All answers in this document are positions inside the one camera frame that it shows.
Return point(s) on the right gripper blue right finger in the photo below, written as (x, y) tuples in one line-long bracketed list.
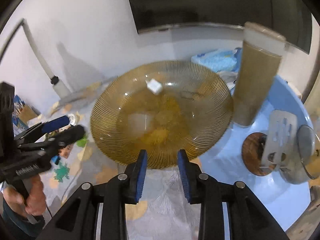
[(189, 174)]

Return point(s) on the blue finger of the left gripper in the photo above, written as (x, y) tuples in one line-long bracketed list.
[(55, 124), (59, 140)]

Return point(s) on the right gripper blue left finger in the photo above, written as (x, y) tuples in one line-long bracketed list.
[(136, 173)]

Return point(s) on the person's left hand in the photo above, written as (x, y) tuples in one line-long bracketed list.
[(34, 205)]

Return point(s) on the green paper leaf cutout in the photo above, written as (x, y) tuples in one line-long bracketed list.
[(82, 142)]

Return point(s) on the ginkgo pattern table mat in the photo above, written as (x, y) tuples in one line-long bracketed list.
[(96, 208)]

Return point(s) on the teal paper leaf cutout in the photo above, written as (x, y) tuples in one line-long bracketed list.
[(61, 172)]

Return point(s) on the round wooden coaster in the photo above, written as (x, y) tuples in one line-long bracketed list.
[(251, 153)]

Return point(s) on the amber ribbed glass bowl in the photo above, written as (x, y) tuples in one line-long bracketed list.
[(192, 113)]

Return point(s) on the small white cube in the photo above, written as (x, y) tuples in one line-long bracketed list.
[(154, 86)]

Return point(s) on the glass pot lid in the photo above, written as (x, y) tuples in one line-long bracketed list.
[(303, 163)]

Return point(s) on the blue tissue pack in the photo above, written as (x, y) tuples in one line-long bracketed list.
[(220, 60)]

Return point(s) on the tall tan cylinder box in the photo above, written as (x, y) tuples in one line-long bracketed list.
[(262, 53)]

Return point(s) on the white wall pipe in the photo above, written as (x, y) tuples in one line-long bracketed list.
[(57, 84)]

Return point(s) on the black wall television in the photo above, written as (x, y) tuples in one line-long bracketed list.
[(290, 18)]

